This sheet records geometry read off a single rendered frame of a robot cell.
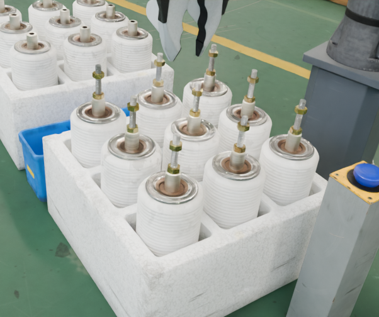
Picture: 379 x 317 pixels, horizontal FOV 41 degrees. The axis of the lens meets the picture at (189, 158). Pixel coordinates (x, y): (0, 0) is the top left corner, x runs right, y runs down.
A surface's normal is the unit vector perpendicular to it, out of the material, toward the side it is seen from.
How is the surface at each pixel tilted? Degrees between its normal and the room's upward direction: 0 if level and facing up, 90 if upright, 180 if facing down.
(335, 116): 90
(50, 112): 90
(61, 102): 90
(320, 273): 90
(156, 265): 0
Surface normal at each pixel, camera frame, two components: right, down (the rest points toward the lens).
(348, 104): -0.63, 0.39
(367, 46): -0.22, 0.25
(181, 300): 0.56, 0.51
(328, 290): -0.83, 0.25
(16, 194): 0.10, -0.82
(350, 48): -0.60, 0.11
